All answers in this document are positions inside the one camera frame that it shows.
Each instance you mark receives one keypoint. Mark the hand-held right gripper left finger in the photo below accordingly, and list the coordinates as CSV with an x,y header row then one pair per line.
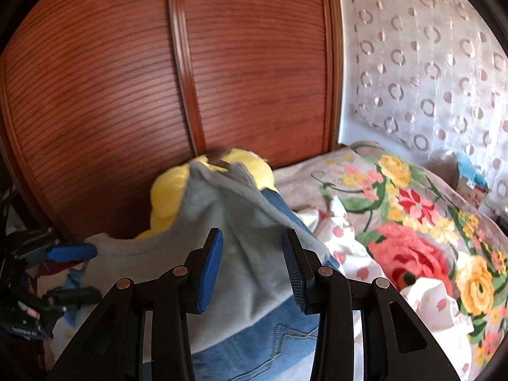
x,y
210,270

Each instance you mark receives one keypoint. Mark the grey-green pants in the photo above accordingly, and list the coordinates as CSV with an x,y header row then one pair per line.
x,y
238,222

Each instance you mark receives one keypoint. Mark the blue jeans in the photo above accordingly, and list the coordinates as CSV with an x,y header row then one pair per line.
x,y
258,349

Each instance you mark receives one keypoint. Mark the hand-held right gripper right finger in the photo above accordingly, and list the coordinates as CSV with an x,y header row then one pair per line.
x,y
295,274

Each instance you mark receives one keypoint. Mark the floral blanket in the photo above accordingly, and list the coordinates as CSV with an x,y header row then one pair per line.
x,y
416,214

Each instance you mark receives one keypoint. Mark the fruit print white bed sheet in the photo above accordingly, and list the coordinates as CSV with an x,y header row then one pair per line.
x,y
349,254

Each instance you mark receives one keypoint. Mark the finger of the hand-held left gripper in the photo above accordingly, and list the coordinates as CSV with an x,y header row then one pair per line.
x,y
71,252
75,295

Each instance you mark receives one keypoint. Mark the small cardboard box with blue cloth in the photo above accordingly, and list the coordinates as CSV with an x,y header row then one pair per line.
x,y
472,184

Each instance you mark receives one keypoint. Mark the circle pattern sheer curtain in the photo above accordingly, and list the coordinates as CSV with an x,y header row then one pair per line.
x,y
416,67

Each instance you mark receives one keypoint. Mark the yellow plush toy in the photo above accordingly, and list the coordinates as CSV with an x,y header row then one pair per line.
x,y
170,190

